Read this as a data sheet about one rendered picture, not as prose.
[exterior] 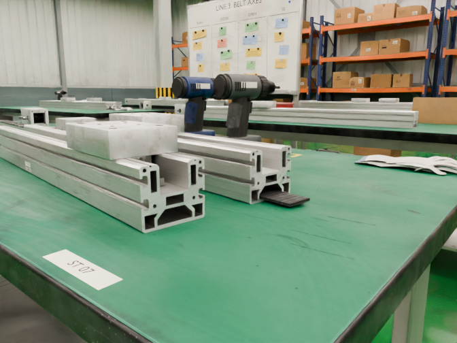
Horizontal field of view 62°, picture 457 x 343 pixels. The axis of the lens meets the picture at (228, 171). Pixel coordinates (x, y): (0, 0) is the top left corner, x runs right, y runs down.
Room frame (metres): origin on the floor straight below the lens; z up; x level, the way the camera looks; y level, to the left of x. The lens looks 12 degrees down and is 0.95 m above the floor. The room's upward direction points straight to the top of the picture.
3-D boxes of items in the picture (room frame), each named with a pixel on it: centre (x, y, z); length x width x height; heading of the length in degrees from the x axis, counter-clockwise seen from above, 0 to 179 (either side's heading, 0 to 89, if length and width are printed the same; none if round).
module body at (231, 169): (0.91, 0.20, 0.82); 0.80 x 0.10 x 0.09; 42
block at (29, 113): (2.02, 1.02, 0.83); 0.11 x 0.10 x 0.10; 133
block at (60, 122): (1.23, 0.50, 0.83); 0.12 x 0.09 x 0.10; 132
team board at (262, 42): (4.25, -0.12, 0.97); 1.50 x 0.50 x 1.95; 50
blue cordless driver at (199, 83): (1.12, 0.07, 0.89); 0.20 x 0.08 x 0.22; 133
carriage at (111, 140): (0.60, 0.17, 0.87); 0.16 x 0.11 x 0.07; 42
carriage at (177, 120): (0.91, 0.20, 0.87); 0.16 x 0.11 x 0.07; 42
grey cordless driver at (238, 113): (0.97, -0.06, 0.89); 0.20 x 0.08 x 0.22; 127
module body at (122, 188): (0.78, 0.34, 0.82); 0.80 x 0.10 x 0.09; 42
